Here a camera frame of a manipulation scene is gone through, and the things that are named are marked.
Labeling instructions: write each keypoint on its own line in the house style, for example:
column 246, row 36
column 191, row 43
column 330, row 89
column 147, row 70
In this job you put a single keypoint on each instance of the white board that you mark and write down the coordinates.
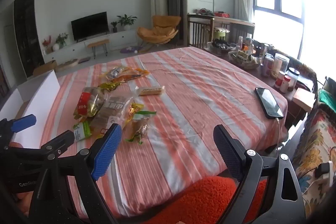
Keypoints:
column 39, row 98

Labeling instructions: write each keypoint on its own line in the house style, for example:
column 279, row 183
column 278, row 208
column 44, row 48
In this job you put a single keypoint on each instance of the black smartphone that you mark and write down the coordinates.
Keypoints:
column 269, row 102

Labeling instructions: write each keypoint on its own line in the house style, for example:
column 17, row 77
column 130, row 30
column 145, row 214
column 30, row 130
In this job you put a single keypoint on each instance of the long yellow snack packet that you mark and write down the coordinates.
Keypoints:
column 111, row 85

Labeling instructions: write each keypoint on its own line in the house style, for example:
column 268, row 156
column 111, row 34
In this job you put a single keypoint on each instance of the small yellow snack packet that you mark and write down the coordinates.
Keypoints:
column 134, row 109

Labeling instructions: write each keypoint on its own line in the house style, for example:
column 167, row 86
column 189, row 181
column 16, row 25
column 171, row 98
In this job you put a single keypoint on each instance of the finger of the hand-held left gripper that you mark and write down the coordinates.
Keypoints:
column 23, row 122
column 63, row 140

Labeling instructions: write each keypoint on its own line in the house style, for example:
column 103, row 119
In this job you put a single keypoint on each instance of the orange fleece clothing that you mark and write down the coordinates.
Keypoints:
column 210, row 200

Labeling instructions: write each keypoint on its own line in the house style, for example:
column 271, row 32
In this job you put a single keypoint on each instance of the purple floor mat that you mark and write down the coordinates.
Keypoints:
column 128, row 50

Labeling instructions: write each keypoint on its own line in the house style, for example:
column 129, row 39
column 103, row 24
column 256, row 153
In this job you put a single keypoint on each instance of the orange clear snack packet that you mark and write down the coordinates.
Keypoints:
column 137, row 73

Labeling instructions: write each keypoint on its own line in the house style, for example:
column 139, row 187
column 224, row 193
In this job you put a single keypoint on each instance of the woven basket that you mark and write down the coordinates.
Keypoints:
column 245, row 62

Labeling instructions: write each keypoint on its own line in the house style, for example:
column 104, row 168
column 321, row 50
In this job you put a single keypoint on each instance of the green and white snack packet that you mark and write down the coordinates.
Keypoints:
column 82, row 132

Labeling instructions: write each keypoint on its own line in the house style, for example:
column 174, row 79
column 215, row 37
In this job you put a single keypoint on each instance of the wooden stool with metal legs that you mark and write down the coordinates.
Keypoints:
column 97, row 43

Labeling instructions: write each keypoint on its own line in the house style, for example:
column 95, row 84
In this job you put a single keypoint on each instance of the clear glass jar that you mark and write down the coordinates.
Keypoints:
column 280, row 64

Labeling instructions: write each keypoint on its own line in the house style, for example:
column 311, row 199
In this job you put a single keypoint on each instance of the floral blanket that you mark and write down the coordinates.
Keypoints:
column 317, row 140

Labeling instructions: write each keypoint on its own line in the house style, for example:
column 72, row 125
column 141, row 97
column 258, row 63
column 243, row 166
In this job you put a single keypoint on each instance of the brown book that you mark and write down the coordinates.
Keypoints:
column 303, row 98

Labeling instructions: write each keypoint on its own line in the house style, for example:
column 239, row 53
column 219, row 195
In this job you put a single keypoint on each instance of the window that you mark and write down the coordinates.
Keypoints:
column 291, row 3

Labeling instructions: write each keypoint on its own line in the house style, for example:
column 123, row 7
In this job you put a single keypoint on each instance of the round beige floor mat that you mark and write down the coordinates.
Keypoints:
column 67, row 64

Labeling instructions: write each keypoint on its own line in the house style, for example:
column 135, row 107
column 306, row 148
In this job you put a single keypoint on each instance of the green pot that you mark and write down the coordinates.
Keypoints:
column 220, row 34

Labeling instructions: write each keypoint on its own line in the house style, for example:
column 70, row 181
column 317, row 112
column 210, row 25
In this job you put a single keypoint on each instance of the yellow-edged clear snack packet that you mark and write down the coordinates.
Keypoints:
column 115, row 72

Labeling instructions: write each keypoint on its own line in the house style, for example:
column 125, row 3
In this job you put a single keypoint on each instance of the small dark potted plant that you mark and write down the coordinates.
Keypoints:
column 114, row 27

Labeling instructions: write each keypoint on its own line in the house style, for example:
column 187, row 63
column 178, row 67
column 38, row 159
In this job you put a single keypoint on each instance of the dark wall cabinet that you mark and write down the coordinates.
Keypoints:
column 27, row 32

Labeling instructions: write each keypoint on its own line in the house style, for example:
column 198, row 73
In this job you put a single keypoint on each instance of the brown and orange snack pouch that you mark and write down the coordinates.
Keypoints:
column 110, row 111

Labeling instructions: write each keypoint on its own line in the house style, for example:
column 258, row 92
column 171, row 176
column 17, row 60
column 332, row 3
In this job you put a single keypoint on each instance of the orange striped tablecloth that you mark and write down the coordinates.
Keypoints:
column 189, row 98

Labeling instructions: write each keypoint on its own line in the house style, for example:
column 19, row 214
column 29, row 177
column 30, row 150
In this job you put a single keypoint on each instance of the wooden side table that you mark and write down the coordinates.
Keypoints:
column 199, row 29

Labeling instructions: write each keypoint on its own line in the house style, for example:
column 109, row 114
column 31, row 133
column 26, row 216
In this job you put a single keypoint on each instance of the green-edged clear snack packet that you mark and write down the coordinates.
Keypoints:
column 139, row 128

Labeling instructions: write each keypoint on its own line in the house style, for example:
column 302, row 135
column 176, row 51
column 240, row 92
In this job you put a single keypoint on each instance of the brown cardboard box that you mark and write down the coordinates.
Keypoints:
column 44, row 68

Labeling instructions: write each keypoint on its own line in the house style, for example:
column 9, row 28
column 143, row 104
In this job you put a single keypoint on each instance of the yellow packet with red label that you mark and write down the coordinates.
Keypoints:
column 88, row 103

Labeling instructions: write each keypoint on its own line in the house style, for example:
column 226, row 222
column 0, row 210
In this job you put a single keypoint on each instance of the clear-wrapped yellow cake bar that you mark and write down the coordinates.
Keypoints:
column 151, row 90

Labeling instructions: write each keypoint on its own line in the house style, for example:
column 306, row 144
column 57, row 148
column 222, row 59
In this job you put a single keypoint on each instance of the white television cabinet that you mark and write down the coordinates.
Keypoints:
column 105, row 43

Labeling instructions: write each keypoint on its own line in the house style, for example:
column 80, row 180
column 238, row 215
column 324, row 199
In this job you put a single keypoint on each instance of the pink can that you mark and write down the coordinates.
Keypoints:
column 268, row 66

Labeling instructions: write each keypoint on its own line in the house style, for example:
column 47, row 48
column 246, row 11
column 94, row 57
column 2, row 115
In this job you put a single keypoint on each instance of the green plant in white vase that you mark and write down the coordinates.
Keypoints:
column 61, row 40

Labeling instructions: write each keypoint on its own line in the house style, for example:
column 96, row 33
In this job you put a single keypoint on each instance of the glass jar with dark lid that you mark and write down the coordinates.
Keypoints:
column 293, row 78

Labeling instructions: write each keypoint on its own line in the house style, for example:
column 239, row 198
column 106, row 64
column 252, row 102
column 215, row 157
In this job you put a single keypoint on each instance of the large green potted plant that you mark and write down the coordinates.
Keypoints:
column 126, row 20

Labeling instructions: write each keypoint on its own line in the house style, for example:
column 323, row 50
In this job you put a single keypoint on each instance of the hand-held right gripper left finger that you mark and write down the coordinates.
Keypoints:
column 106, row 151

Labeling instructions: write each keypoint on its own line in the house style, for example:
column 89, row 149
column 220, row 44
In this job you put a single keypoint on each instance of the red flower plant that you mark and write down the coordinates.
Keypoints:
column 47, row 43

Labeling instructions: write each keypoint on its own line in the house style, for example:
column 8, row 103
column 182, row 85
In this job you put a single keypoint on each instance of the orange lounge chair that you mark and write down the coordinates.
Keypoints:
column 160, row 29

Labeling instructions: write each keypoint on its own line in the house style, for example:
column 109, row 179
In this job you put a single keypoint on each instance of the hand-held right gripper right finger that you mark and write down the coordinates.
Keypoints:
column 228, row 153

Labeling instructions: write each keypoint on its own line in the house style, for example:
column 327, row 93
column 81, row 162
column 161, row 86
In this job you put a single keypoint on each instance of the black television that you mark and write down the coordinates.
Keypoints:
column 89, row 26

